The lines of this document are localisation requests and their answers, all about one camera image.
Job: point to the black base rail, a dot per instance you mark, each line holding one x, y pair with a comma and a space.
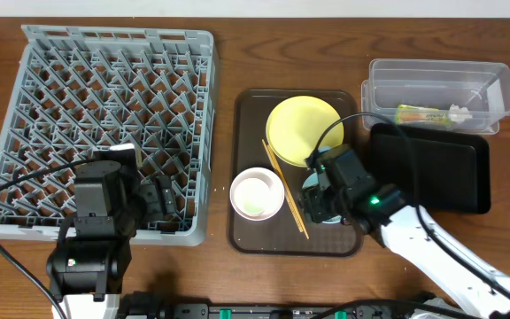
281, 310

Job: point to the yellow round plate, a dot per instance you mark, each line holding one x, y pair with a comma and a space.
295, 125

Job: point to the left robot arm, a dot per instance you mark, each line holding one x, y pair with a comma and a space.
92, 255

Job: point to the black waste tray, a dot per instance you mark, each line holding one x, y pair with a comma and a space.
454, 169

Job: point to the light blue bowl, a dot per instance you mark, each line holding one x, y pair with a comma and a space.
312, 180

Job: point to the grey plastic dish rack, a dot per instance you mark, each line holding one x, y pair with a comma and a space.
79, 88

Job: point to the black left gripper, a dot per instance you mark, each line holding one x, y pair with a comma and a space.
162, 200

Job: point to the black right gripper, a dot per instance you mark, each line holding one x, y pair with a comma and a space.
315, 206

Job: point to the white tissue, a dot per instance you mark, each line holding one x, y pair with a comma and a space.
458, 114

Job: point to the yellow green snack wrapper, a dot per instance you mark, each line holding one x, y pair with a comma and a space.
407, 114

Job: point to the brown serving tray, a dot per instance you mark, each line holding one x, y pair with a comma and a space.
279, 235

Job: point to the clear plastic waste bin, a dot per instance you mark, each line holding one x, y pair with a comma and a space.
482, 87

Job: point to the pink-rimmed white bowl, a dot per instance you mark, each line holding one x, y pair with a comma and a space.
257, 194

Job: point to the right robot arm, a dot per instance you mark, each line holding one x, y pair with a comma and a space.
383, 213

